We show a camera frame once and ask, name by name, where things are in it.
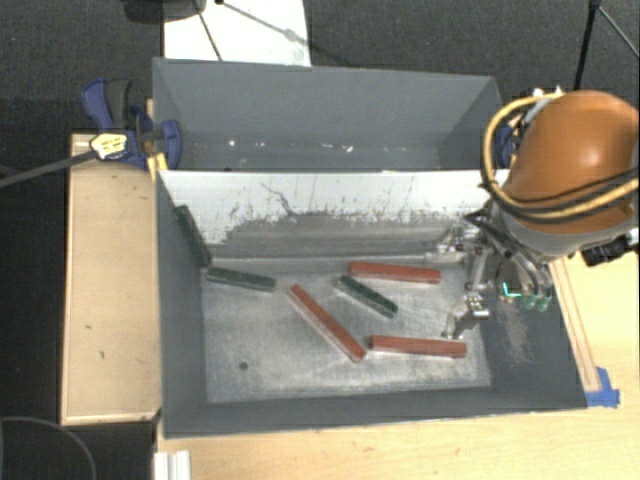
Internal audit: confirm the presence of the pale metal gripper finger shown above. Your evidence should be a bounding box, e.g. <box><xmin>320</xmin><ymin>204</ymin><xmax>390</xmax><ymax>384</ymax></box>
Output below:
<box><xmin>424</xmin><ymin>225</ymin><xmax>472</xmax><ymax>264</ymax></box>
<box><xmin>441</xmin><ymin>291</ymin><xmax>492</xmax><ymax>340</ymax></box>

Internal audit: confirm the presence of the red-brown flat block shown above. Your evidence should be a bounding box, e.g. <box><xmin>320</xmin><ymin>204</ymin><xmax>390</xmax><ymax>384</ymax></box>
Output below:
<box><xmin>367</xmin><ymin>334</ymin><xmax>469</xmax><ymax>360</ymax></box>
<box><xmin>346</xmin><ymin>260</ymin><xmax>443</xmax><ymax>286</ymax></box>
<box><xmin>286</xmin><ymin>283</ymin><xmax>368</xmax><ymax>365</ymax></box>

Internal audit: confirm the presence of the dark green flat block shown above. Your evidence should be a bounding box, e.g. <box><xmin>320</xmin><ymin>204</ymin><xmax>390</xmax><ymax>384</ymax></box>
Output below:
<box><xmin>335</xmin><ymin>274</ymin><xmax>400</xmax><ymax>320</ymax></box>
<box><xmin>205</xmin><ymin>265</ymin><xmax>278</xmax><ymax>294</ymax></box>
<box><xmin>172</xmin><ymin>205</ymin><xmax>213</xmax><ymax>269</ymax></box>

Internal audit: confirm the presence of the grey metal bin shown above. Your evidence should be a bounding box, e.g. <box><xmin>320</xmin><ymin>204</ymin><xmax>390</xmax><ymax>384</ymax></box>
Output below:
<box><xmin>151</xmin><ymin>57</ymin><xmax>589</xmax><ymax>439</ymax></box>

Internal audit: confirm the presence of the pale wood board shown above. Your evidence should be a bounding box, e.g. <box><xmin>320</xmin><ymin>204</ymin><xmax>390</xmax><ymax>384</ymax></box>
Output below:
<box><xmin>59</xmin><ymin>132</ymin><xmax>163</xmax><ymax>426</ymax></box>

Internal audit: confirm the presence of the black cylinder on white bracket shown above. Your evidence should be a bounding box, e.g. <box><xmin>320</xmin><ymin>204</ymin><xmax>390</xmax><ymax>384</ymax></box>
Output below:
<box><xmin>580</xmin><ymin>232</ymin><xmax>640</xmax><ymax>268</ymax></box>

